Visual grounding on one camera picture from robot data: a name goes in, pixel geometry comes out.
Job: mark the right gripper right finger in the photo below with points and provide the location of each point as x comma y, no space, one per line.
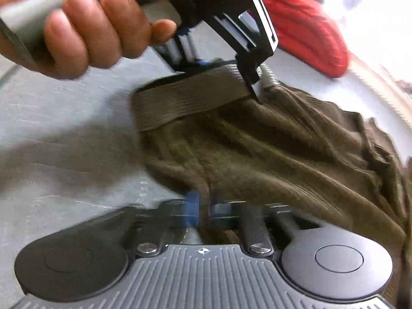
318,258

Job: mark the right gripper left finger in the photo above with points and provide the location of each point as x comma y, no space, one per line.
88,258

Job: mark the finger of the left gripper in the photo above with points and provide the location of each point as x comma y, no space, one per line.
252,80
194,65

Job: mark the brown corduroy pants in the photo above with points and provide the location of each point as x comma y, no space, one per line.
205,133

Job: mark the person's left hand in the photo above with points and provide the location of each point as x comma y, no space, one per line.
93,33

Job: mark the red folded quilt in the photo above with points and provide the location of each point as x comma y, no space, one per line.
309,34

